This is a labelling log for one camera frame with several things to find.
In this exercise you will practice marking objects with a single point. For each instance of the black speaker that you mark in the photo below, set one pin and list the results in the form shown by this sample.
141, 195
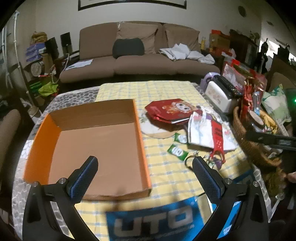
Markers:
66, 42
52, 47

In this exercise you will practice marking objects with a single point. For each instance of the red perforated paper strip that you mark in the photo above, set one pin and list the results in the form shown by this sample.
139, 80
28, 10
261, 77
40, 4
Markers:
217, 136

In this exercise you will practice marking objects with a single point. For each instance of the round wall vent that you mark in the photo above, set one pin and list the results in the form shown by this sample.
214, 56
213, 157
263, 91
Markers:
242, 11

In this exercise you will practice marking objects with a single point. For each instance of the round floral plate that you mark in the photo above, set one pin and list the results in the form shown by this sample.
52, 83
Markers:
157, 132

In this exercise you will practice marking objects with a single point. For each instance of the yellow checked cloth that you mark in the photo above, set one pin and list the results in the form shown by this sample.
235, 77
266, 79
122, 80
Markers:
166, 92

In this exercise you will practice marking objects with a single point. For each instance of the keyring with keys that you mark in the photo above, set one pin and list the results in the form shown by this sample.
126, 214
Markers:
215, 160

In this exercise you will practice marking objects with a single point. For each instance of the glass jar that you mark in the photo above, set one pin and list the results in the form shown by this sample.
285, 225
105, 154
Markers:
255, 120

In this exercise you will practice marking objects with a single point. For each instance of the green snack packet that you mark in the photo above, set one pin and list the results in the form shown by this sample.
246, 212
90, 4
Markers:
177, 151
180, 138

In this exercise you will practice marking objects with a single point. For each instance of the white paper sheet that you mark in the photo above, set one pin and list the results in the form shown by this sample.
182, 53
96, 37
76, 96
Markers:
79, 63

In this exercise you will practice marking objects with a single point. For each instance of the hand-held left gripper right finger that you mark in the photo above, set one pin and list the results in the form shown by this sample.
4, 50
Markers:
203, 178

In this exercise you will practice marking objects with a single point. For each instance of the white printed plastic bag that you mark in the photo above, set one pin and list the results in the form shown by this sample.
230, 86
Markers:
198, 132

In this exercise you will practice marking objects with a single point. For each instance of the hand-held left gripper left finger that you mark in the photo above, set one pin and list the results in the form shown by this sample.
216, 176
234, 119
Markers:
83, 180

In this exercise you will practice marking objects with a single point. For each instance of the pale green printed bag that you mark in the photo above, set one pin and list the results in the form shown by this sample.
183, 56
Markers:
275, 102

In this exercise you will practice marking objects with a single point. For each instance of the black cushion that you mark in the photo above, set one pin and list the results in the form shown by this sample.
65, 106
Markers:
128, 47

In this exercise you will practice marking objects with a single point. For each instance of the red and yellow boxes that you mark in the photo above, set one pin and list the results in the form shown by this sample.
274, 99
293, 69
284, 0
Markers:
218, 41

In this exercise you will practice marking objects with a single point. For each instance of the dark wooden cabinet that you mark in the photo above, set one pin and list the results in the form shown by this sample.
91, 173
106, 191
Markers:
244, 46

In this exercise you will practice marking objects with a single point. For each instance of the tan sofa cushion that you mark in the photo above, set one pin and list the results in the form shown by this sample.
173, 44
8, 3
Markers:
182, 37
136, 32

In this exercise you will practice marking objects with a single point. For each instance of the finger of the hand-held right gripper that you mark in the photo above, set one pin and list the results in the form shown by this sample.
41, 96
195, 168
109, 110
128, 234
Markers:
261, 136
284, 147

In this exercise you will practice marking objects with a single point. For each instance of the purple round container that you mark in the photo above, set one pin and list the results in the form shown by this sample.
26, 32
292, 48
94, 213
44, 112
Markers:
208, 77

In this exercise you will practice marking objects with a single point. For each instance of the brown sofa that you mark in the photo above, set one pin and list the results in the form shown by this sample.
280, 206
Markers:
138, 67

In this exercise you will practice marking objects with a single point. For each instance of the brown armchair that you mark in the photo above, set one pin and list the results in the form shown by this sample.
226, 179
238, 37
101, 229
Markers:
9, 134

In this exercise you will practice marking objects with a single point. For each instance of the black remote control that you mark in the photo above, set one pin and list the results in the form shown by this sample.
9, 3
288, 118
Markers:
229, 85

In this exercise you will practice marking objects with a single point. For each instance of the red cartoon gift bag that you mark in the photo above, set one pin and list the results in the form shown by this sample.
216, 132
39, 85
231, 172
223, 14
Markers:
168, 109

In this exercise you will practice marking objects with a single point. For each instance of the red printed gift bag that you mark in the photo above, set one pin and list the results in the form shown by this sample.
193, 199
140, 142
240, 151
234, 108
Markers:
235, 74

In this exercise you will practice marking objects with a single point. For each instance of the blue mat with white letters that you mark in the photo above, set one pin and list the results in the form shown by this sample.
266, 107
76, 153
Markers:
150, 220

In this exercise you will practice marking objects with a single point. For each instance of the black framed picture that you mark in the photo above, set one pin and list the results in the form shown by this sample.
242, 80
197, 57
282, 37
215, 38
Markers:
131, 7

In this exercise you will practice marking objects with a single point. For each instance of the orange cardboard box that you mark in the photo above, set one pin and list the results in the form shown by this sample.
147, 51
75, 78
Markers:
97, 148

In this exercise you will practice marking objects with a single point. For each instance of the white floral holder box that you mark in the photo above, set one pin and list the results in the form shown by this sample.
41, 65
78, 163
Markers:
218, 97

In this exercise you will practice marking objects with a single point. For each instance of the blue boxes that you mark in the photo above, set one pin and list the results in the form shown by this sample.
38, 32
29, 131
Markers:
34, 52

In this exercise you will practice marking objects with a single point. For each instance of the white crumpled clothes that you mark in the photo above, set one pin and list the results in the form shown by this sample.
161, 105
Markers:
185, 53

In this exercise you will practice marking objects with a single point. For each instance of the wicker basket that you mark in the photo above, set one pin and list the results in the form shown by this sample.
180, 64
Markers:
249, 146

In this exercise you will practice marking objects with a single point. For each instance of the desktop with pebble-patterned cover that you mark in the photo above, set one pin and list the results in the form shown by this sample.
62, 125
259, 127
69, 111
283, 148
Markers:
76, 95

